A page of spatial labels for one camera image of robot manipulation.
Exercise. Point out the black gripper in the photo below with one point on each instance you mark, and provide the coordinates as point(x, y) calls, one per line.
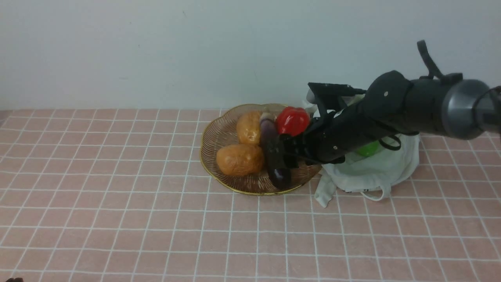
point(326, 140)

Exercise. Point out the dark purple eggplant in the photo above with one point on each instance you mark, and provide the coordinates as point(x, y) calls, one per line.
point(281, 178)

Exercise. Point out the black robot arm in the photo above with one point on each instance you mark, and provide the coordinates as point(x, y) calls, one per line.
point(451, 106)

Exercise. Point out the white cloth tote bag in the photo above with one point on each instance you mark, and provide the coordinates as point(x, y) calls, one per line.
point(371, 176)

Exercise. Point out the lower brown potato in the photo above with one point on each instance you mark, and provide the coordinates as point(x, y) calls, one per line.
point(240, 159)

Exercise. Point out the brown potato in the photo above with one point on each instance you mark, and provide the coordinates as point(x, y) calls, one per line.
point(240, 159)
point(248, 128)

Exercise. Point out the red bell pepper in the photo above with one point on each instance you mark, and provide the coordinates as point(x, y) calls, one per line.
point(292, 121)

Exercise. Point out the upper brown potato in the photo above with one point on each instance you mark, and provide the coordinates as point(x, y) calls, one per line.
point(248, 128)

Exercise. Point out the ribbed amber glass plate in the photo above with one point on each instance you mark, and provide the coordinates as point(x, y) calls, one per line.
point(222, 132)

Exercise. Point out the green cucumber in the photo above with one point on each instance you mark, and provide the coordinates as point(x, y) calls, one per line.
point(369, 150)

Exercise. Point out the pink checkered tablecloth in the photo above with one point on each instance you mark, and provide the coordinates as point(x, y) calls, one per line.
point(120, 196)

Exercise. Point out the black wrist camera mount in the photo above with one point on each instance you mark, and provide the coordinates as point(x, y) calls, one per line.
point(330, 97)

